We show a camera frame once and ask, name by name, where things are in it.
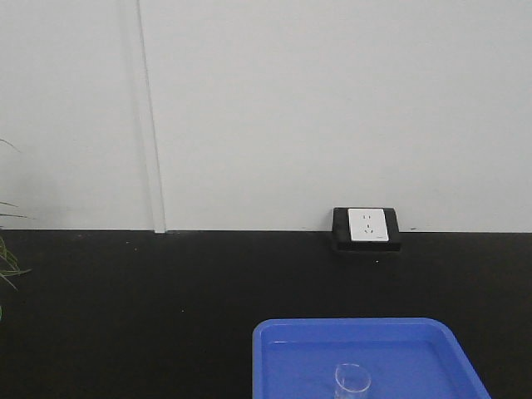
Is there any clear glass beaker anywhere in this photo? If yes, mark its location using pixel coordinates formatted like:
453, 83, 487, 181
334, 363, 372, 399

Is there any blue plastic tray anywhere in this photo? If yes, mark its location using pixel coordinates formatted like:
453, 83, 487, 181
252, 318, 490, 398

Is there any white socket in black box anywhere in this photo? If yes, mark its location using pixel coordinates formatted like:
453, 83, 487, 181
332, 207, 401, 252

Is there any green spider plant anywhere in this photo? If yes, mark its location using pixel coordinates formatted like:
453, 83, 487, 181
0, 139, 32, 321

